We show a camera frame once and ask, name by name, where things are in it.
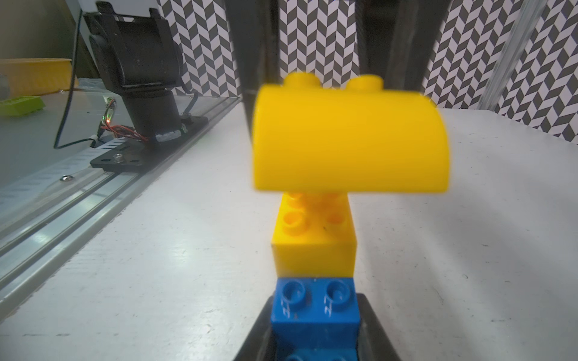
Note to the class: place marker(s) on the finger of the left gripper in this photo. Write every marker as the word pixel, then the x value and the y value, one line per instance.
pixel 396 39
pixel 254 33

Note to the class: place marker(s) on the yellow curved lego brick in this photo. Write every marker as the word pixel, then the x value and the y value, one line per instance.
pixel 362 138

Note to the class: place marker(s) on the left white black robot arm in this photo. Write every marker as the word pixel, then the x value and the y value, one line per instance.
pixel 231 48

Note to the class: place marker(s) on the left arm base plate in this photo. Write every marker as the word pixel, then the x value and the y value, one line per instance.
pixel 134 156

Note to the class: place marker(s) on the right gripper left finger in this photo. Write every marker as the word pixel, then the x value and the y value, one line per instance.
pixel 259 344

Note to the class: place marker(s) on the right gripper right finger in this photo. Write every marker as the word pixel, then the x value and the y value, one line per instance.
pixel 373 343

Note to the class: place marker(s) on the yellow bin outside cell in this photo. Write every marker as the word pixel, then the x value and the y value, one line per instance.
pixel 37 76

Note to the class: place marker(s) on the green lego plate outside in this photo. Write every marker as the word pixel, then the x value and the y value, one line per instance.
pixel 21 106

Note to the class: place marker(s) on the aluminium front rail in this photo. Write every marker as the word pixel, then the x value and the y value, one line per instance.
pixel 48 231

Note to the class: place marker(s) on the small yellow lego brick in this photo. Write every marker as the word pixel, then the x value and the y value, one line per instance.
pixel 314 236

